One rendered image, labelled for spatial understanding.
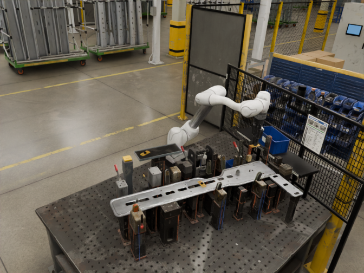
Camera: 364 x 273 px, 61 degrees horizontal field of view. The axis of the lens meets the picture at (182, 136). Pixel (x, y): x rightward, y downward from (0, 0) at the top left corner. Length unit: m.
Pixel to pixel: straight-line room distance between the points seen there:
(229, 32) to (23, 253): 3.75
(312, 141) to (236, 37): 2.32
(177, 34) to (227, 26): 5.38
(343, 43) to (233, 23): 4.88
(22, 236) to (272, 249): 2.45
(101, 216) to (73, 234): 0.25
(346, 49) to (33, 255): 8.14
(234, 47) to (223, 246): 3.11
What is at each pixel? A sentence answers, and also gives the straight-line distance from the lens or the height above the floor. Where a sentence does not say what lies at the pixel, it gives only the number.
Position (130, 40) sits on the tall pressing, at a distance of 10.28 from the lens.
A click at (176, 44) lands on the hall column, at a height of 0.44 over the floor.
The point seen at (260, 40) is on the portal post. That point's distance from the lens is 6.90.
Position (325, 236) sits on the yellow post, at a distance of 3.16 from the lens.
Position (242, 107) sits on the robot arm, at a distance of 2.23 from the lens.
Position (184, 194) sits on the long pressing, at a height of 1.00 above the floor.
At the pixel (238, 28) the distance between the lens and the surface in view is 4.69.
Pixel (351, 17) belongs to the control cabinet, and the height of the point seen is 1.70.
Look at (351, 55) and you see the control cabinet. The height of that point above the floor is 0.82.
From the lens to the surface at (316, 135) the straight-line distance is 2.84.
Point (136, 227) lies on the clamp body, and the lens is 2.07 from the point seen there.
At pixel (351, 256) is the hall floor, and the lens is 3.78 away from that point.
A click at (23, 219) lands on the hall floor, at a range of 3.87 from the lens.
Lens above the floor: 2.45
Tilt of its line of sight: 28 degrees down
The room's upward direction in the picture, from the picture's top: 4 degrees clockwise
